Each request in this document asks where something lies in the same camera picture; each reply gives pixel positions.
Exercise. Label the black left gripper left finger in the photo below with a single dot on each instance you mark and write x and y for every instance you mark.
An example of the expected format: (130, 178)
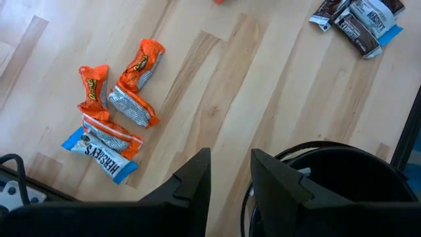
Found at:
(197, 184)

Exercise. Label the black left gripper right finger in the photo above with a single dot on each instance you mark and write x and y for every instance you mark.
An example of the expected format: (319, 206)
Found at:
(279, 191)

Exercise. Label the blue white Hershey's candy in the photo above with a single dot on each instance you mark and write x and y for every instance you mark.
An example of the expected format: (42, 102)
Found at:
(100, 156)
(375, 16)

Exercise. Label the black plastic bucket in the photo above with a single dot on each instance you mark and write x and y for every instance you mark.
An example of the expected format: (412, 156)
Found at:
(355, 174)

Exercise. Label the grey metal mounting bracket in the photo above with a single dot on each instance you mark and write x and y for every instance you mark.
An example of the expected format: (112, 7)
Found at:
(19, 195)

